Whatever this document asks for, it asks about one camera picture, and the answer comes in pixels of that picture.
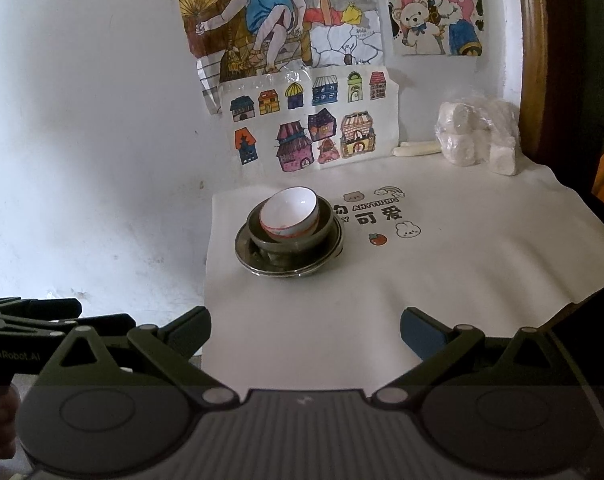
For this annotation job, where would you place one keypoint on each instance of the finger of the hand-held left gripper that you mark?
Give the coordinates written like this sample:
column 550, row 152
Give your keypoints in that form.
column 42, row 309
column 114, row 325

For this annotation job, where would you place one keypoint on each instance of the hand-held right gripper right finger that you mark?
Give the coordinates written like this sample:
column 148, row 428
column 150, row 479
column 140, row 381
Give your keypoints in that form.
column 422, row 335

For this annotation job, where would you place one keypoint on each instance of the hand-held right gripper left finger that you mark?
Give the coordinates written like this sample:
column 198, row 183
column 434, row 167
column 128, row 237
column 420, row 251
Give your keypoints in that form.
column 189, row 332

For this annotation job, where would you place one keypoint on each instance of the large steel plate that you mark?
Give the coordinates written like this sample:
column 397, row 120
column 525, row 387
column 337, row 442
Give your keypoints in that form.
column 292, row 275

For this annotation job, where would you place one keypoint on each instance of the steel bowl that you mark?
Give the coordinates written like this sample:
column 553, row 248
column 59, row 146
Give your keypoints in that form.
column 292, row 249

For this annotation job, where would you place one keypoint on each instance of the small white red-rimmed bowl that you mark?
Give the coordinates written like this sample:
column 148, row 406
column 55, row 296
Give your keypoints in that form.
column 289, row 205

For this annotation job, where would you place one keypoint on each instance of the white foam block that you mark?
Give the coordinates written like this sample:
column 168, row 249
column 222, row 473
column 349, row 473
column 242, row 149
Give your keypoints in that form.
column 503, row 160

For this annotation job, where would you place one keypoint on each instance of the clear bag of white rolls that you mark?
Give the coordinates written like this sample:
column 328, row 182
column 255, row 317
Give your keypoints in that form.
column 457, row 145

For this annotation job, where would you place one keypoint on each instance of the colourful houses drawing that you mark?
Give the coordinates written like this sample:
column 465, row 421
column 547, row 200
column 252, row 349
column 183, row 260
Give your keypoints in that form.
column 307, row 120

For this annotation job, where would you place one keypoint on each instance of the cartoon child with fan drawing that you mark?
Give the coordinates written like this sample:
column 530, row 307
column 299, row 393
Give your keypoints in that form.
column 262, row 15

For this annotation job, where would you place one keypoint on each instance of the cartoon girl with bear drawing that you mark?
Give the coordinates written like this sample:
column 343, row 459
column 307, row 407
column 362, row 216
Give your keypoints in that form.
column 432, row 5

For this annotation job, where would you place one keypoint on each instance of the brown wooden frame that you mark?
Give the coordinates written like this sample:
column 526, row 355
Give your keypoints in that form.
column 529, row 60

